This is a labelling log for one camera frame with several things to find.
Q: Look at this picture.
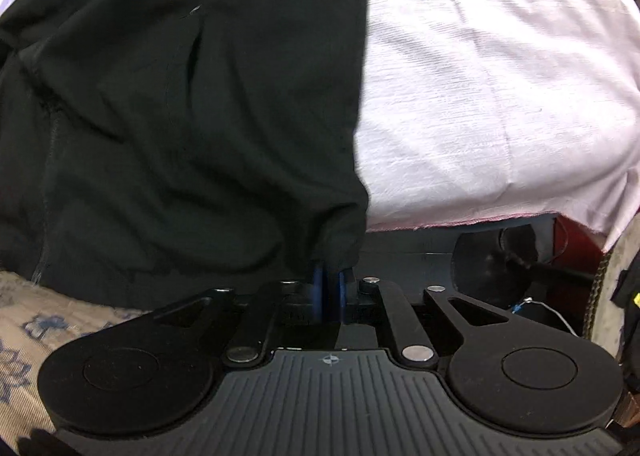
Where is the red box under bed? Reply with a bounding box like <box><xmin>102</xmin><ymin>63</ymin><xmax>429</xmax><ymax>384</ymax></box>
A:
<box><xmin>550</xmin><ymin>216</ymin><xmax>603</xmax><ymax>275</ymax></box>

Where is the beige floral patterned fabric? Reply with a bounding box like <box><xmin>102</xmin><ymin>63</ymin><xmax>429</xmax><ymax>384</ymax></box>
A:
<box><xmin>0</xmin><ymin>271</ymin><xmax>141</xmax><ymax>450</ymax></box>

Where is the black zip jacket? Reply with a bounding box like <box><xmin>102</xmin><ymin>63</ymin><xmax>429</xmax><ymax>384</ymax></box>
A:
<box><xmin>1</xmin><ymin>0</ymin><xmax>368</xmax><ymax>309</ymax></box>

